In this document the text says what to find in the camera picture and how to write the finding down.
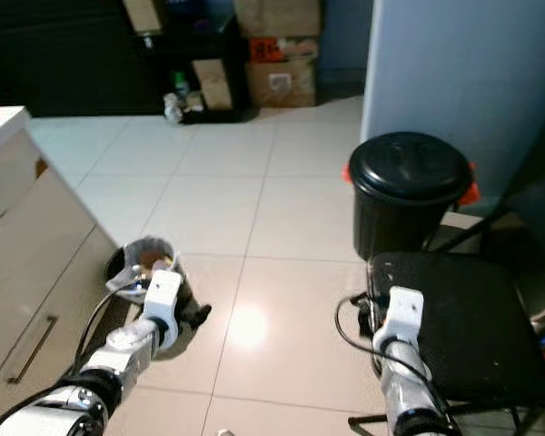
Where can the plastic bottle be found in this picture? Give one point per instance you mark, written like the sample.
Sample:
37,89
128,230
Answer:
174,102

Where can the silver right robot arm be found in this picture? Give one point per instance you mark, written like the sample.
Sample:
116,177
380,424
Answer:
409,391

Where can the black lidded trash bin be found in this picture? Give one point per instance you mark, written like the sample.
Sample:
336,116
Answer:
404,195

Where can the small bin with grey liner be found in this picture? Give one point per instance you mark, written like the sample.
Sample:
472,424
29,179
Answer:
141,272

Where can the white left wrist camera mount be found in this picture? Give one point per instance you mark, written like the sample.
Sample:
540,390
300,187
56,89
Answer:
165,295

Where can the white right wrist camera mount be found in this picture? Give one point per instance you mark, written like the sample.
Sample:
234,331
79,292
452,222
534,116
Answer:
404,311

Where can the white kitchen cabinet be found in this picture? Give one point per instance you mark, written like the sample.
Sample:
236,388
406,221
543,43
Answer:
27,227

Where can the black chair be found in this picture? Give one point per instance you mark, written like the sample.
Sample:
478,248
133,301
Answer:
481,313

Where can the flat cardboard piece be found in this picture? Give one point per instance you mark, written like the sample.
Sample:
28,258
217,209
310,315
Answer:
212,84

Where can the black cabinet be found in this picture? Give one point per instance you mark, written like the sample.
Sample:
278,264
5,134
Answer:
54,50

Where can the orange paper sign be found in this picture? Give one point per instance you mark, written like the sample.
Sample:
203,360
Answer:
266,50

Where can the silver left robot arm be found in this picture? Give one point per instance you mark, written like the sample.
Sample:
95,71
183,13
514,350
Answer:
127,350

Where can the tan cardboard sheet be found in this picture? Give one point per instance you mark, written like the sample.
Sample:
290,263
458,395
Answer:
145,14

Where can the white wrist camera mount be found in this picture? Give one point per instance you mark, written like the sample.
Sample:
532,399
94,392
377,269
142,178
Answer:
404,311
165,295

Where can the large plain cardboard box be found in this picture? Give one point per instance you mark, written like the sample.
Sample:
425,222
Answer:
277,16

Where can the cardboard box with white label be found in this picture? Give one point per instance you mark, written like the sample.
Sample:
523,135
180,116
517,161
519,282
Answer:
282,84

